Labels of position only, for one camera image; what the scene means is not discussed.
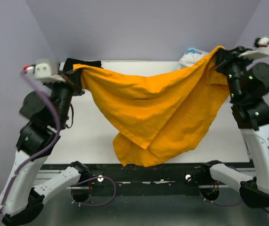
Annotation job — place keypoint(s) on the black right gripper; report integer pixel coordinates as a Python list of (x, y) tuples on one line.
[(225, 56)]

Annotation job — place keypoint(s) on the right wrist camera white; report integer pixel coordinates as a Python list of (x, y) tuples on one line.
[(261, 49)]

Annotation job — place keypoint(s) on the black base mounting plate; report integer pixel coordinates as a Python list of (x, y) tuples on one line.
[(167, 170)]

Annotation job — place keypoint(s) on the aluminium frame rail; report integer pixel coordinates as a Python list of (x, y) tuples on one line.
[(72, 177)]

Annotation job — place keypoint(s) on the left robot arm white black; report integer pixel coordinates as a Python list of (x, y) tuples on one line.
[(21, 201)]

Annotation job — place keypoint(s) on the white crumpled t shirt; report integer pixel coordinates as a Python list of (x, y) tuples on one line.
[(189, 60)]

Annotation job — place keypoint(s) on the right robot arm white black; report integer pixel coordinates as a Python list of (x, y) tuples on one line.
[(248, 82)]

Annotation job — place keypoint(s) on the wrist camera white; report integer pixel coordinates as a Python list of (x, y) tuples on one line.
[(261, 49), (45, 71)]

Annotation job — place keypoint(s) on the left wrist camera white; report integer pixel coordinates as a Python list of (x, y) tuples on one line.
[(45, 71)]

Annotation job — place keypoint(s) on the light blue t shirt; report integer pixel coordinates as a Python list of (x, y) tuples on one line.
[(191, 50)]

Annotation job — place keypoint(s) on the white plastic laundry basket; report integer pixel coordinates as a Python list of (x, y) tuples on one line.
[(201, 52)]

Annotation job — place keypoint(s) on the folded black t shirt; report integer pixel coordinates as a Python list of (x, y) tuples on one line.
[(68, 65)]

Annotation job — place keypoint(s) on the yellow t shirt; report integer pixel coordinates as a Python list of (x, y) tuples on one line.
[(157, 117)]

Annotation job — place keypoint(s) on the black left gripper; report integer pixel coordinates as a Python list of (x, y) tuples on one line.
[(74, 84)]

